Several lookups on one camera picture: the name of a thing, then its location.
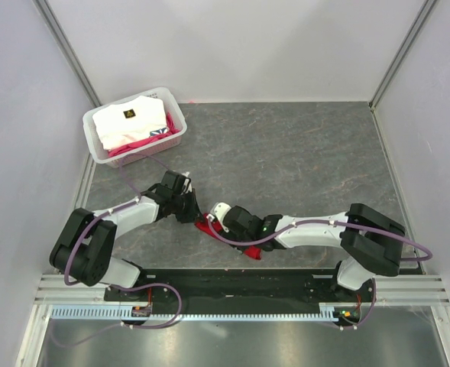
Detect red cloth napkin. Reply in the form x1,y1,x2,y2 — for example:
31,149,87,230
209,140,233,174
195,213,262,260

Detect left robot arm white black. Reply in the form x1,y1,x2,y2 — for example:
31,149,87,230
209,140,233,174
49,171,202,300

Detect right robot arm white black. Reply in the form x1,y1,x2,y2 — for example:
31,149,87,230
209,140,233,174
211,203,405,301

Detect pink folded towel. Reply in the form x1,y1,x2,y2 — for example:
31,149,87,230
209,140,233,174
108,112,180,158

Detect white folded shirt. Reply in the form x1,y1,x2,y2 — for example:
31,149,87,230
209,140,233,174
92,96,167,151

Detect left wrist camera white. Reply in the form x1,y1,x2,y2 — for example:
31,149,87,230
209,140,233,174
183,171,192,193

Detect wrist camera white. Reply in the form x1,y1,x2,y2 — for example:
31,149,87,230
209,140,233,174
183,171,192,193
209,202,231,222

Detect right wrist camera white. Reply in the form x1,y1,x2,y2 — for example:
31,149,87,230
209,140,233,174
209,202,231,222

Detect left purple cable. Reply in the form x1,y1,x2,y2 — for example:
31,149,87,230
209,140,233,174
48,153,183,348

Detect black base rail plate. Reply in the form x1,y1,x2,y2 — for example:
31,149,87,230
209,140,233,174
104,268,374,315

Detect white slotted cable duct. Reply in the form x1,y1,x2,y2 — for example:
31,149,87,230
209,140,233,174
51,305,338,322

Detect aluminium frame rail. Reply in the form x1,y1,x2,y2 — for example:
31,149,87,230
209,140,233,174
375,274,450,307

